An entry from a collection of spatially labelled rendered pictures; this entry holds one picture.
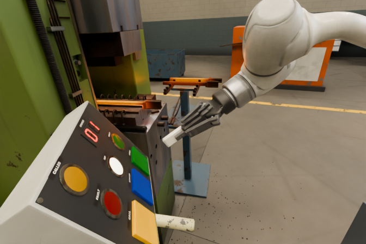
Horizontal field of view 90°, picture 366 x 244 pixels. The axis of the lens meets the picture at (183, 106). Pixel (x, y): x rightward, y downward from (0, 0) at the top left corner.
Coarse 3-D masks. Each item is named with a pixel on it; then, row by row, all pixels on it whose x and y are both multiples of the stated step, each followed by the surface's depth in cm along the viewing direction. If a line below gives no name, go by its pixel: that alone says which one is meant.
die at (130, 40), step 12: (84, 36) 75; (96, 36) 74; (108, 36) 73; (120, 36) 73; (132, 36) 82; (84, 48) 77; (96, 48) 76; (108, 48) 75; (120, 48) 75; (132, 48) 83
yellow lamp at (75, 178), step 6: (72, 168) 30; (66, 174) 28; (72, 174) 29; (78, 174) 30; (66, 180) 28; (72, 180) 29; (78, 180) 30; (84, 180) 31; (72, 186) 28; (78, 186) 29; (84, 186) 30
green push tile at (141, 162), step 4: (132, 148) 56; (132, 152) 54; (136, 152) 56; (140, 152) 59; (132, 156) 53; (136, 156) 54; (140, 156) 57; (132, 160) 51; (136, 160) 53; (140, 160) 55; (144, 160) 58; (136, 164) 51; (140, 164) 53; (144, 164) 56; (140, 168) 52; (144, 168) 54; (148, 168) 56; (144, 172) 53; (148, 172) 55
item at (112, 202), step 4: (108, 192) 34; (112, 192) 35; (108, 196) 34; (112, 196) 34; (116, 196) 36; (104, 200) 32; (108, 200) 33; (112, 200) 34; (116, 200) 35; (108, 204) 32; (112, 204) 33; (116, 204) 34; (120, 204) 35; (108, 208) 32; (112, 208) 32; (116, 208) 33; (120, 208) 35; (112, 212) 32; (116, 212) 33
